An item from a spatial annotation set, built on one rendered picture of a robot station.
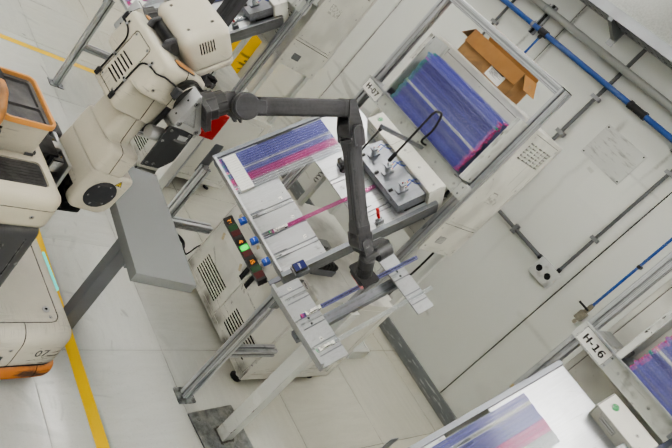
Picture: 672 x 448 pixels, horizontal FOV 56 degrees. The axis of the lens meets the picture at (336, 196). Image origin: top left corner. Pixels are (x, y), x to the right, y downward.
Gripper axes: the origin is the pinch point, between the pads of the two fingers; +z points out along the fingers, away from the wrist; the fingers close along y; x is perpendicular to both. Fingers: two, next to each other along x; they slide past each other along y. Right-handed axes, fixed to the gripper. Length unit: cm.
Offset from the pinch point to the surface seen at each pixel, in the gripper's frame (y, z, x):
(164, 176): 124, 51, 31
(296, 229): 37.9, 8.0, 5.3
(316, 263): 20.2, 8.0, 6.5
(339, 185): 48, 6, -21
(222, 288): 61, 68, 31
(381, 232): 18.7, 5.6, -22.7
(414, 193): 24.2, -2.0, -41.6
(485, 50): 70, -15, -115
